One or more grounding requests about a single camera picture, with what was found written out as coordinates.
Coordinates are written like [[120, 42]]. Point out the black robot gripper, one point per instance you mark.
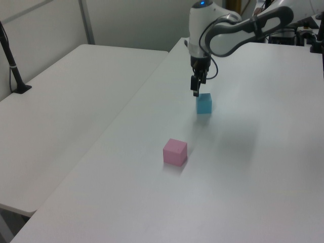
[[200, 63]]

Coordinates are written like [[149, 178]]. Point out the blue cube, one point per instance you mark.
[[204, 104]]

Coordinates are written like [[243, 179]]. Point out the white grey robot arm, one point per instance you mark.
[[222, 27]]

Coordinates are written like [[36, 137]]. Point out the pink cube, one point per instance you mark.
[[174, 152]]

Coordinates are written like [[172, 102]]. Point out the black electronics box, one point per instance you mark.
[[283, 38]]

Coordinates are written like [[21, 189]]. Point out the black keyboard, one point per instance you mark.
[[310, 22]]

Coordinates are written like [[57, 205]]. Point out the white side table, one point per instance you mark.
[[63, 114]]

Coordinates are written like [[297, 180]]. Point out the black table clamp mount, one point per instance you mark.
[[317, 41]]

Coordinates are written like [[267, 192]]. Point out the black camera stand pole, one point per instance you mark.
[[11, 63]]

